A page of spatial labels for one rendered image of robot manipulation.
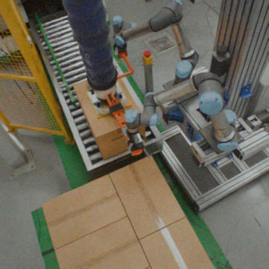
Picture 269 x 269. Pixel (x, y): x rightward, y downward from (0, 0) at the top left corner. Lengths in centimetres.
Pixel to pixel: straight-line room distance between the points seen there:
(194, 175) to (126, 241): 95
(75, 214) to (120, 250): 46
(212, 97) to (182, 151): 153
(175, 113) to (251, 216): 127
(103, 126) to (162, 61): 197
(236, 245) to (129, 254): 106
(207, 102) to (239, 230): 171
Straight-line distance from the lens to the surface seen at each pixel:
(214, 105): 149
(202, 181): 282
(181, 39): 214
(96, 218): 238
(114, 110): 213
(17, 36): 235
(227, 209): 299
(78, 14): 175
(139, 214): 234
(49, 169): 330
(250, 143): 220
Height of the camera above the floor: 277
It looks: 57 degrees down
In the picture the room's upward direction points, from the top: 9 degrees counter-clockwise
